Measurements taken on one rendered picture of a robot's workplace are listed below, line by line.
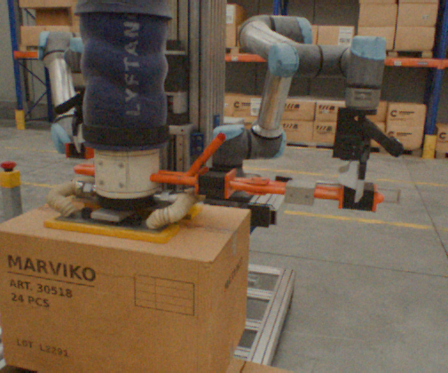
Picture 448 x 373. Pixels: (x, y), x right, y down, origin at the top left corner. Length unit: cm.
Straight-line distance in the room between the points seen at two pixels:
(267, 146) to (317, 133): 659
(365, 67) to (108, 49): 58
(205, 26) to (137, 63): 74
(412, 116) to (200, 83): 667
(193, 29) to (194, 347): 119
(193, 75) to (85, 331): 105
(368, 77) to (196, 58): 93
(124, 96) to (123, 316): 53
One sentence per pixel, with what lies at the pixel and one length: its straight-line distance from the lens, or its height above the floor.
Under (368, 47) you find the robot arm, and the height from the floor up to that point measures 153.
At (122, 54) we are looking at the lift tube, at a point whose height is 151.
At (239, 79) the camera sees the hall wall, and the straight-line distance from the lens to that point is 979.
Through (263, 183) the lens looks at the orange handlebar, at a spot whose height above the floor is 122.
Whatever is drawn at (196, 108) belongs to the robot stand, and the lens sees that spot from 184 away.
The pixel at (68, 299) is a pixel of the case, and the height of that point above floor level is 92.
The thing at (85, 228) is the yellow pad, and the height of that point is 109.
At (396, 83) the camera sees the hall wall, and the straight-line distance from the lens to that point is 952.
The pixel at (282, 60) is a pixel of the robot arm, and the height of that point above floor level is 150.
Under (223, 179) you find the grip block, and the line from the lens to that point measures 110.
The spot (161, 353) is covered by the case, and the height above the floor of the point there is 82.
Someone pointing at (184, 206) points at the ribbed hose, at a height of 115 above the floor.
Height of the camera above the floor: 150
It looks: 16 degrees down
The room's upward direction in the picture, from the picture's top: 1 degrees clockwise
